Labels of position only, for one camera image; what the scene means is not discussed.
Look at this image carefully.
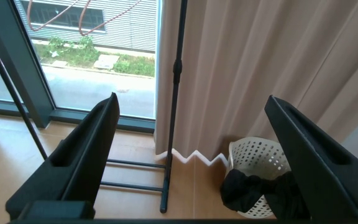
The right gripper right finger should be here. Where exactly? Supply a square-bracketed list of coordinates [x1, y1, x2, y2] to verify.
[264, 95, 358, 220]

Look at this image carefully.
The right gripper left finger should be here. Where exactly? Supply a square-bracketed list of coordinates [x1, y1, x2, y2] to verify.
[5, 92, 121, 220]

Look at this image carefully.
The white laundry basket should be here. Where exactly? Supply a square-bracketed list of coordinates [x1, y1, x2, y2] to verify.
[227, 136, 292, 218]

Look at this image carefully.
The heap of black clothes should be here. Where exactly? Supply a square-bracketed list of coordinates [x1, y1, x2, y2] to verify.
[219, 169, 310, 220]

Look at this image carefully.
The black clothes rack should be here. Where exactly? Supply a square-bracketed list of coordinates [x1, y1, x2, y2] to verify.
[0, 0, 188, 214]

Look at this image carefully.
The pink clothes hanger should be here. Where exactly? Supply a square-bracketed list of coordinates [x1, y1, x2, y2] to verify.
[78, 0, 143, 37]
[26, 0, 81, 32]

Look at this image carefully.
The window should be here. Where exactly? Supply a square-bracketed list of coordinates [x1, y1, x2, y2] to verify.
[0, 0, 163, 134]

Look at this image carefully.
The beige curtain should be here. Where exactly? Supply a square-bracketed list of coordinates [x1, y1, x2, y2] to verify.
[154, 0, 358, 163]

